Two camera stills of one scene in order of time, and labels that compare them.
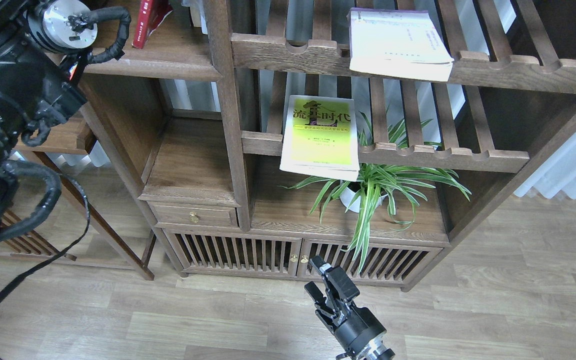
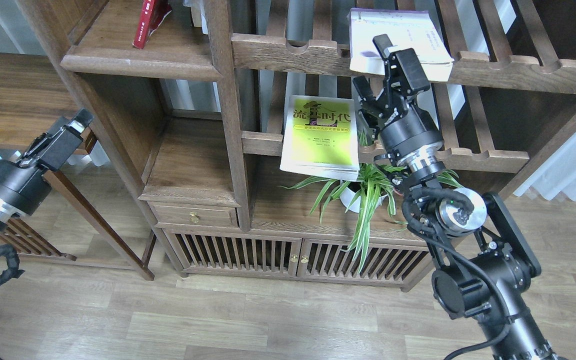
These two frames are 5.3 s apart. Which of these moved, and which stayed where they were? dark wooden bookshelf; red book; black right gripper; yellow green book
Moved: black right gripper
Stayed: yellow green book; red book; dark wooden bookshelf
